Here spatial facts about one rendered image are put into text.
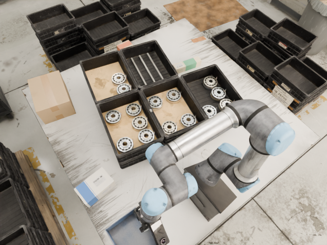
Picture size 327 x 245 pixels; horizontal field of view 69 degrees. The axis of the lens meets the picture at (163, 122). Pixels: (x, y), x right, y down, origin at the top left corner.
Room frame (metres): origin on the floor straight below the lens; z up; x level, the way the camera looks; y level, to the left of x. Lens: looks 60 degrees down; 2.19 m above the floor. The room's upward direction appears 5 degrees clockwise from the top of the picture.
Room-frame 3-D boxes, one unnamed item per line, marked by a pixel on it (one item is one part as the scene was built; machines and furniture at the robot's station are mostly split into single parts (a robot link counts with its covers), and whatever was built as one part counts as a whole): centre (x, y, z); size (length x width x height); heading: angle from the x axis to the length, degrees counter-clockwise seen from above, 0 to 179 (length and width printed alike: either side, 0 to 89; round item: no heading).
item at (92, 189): (0.36, 0.37, 0.75); 0.20 x 0.12 x 0.09; 138
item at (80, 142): (0.95, -0.02, 0.35); 1.60 x 1.60 x 0.70; 40
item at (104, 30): (2.01, 0.67, 0.37); 0.40 x 0.30 x 0.45; 130
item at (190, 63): (1.42, -0.15, 0.73); 0.24 x 0.06 x 0.06; 120
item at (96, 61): (1.08, 0.41, 0.87); 0.40 x 0.30 x 0.11; 30
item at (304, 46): (2.13, -1.26, 0.37); 0.42 x 0.34 x 0.46; 40
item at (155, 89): (0.88, -0.05, 0.87); 0.40 x 0.30 x 0.11; 30
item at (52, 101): (0.95, 0.81, 0.78); 0.30 x 0.22 x 0.16; 31
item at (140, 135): (0.67, 0.10, 0.86); 0.10 x 0.10 x 0.01
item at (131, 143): (0.60, 0.22, 0.86); 0.10 x 0.10 x 0.01
